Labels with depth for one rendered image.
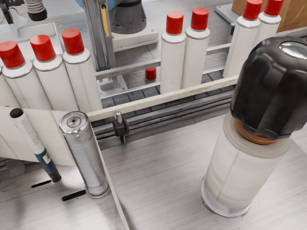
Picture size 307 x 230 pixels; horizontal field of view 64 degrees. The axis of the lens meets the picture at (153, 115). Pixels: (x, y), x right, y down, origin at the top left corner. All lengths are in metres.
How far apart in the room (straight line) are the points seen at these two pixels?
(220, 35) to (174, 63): 0.47
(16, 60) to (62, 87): 0.09
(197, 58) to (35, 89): 0.33
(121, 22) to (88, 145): 0.59
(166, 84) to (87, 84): 0.18
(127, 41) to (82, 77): 0.40
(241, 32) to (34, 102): 0.46
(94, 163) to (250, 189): 0.23
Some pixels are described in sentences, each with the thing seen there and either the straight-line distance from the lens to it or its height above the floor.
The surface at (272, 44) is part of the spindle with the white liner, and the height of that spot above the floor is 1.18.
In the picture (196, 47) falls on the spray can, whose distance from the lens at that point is 0.54.
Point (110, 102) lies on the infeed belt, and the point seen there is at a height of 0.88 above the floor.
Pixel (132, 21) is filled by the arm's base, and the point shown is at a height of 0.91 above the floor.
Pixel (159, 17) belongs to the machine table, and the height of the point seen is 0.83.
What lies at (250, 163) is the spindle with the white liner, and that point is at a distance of 0.32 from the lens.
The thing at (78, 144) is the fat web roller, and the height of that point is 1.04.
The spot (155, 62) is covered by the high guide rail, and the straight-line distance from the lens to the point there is 0.59.
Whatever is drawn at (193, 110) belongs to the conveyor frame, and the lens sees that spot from 0.62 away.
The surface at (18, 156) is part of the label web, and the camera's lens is 0.51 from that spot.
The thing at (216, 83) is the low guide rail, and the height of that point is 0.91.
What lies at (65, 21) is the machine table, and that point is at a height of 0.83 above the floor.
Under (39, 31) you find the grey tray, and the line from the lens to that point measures 1.00.
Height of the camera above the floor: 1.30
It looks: 48 degrees down
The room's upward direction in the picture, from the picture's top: straight up
